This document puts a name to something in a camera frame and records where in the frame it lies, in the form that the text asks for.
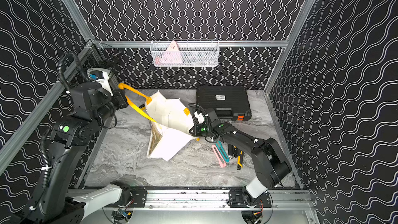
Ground black wire mesh basket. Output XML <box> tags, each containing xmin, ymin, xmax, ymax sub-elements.
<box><xmin>88</xmin><ymin>44</ymin><xmax>122</xmax><ymax>78</ymax></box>

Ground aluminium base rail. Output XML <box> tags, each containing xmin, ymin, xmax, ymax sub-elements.
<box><xmin>66</xmin><ymin>188</ymin><xmax>312</xmax><ymax>211</ymax></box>

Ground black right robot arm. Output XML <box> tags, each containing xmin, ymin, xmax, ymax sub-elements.
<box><xmin>189</xmin><ymin>120</ymin><xmax>292</xmax><ymax>199</ymax></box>

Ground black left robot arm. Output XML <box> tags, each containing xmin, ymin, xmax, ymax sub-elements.
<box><xmin>15</xmin><ymin>52</ymin><xmax>128</xmax><ymax>224</ymax></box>

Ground teal utility knife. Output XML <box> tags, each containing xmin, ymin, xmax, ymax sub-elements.
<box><xmin>216</xmin><ymin>141</ymin><xmax>230</xmax><ymax>163</ymax></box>

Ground large black yellow utility knife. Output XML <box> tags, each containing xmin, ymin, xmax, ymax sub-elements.
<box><xmin>237</xmin><ymin>150</ymin><xmax>244</xmax><ymax>170</ymax></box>

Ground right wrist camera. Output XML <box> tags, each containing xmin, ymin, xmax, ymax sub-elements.
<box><xmin>205</xmin><ymin>108</ymin><xmax>219</xmax><ymax>123</ymax></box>

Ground clear wall basket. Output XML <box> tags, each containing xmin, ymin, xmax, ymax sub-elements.
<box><xmin>150</xmin><ymin>39</ymin><xmax>220</xmax><ymax>67</ymax></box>

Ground white tote bag yellow handles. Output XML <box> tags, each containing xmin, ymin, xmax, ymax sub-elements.
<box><xmin>118</xmin><ymin>83</ymin><xmax>195</xmax><ymax>161</ymax></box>

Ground black plastic tool case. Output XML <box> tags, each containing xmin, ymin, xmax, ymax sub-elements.
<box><xmin>196</xmin><ymin>86</ymin><xmax>252</xmax><ymax>121</ymax></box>

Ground pink utility knife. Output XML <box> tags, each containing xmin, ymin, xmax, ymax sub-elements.
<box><xmin>211</xmin><ymin>145</ymin><xmax>227</xmax><ymax>168</ymax></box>

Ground pink triangle card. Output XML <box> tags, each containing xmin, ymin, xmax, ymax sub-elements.
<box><xmin>160</xmin><ymin>40</ymin><xmax>183</xmax><ymax>65</ymax></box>

